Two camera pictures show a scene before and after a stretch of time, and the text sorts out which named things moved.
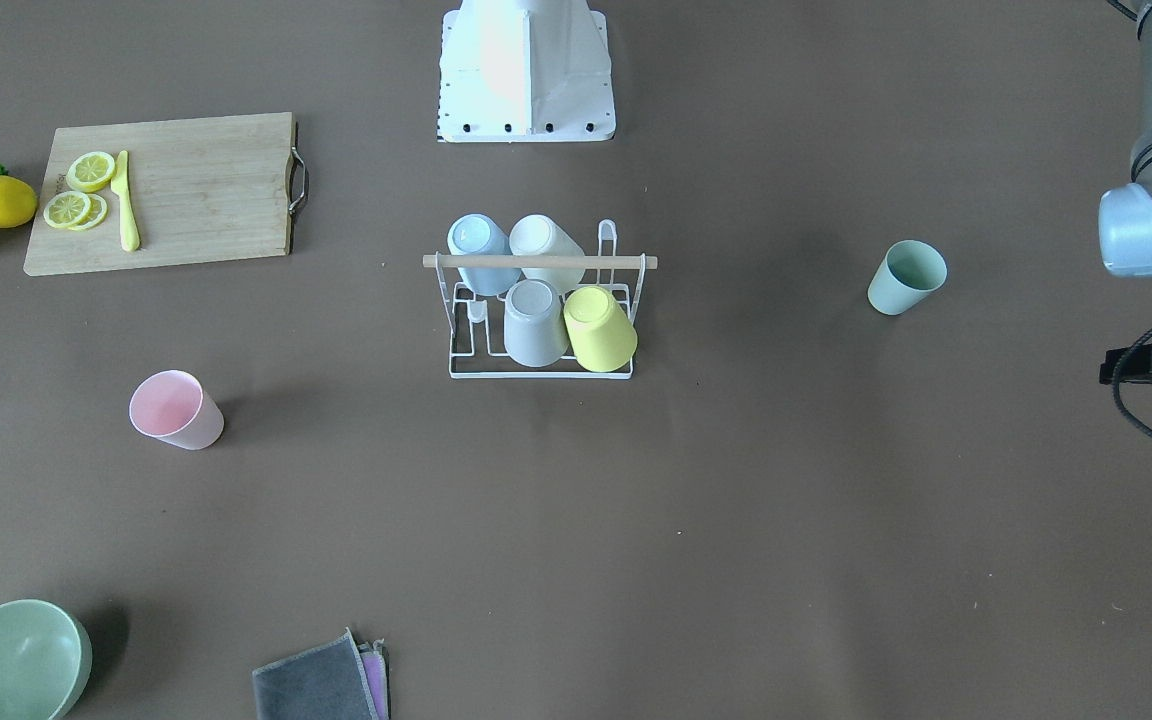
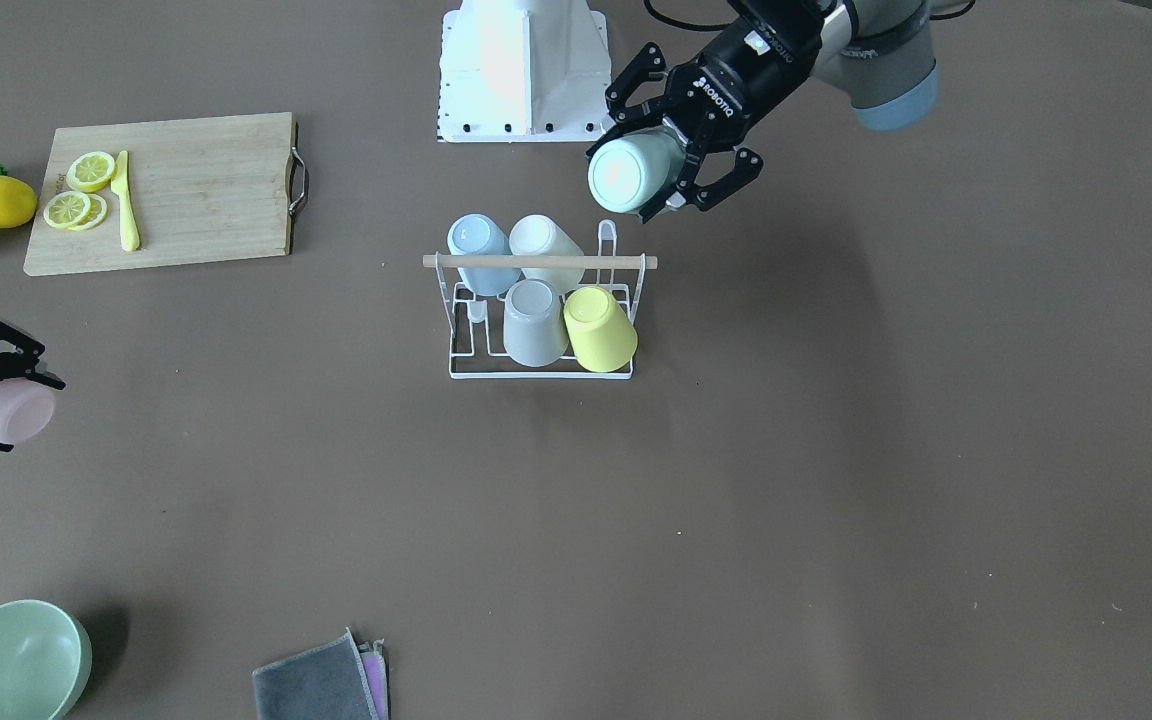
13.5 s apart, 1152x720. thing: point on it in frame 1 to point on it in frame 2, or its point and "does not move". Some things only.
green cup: x=909 y=273 to x=635 y=172
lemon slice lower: x=66 y=209 does not move
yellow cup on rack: x=602 y=335 does not move
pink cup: x=173 y=406 to x=13 y=409
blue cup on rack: x=479 y=234 does not move
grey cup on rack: x=535 y=326 does not move
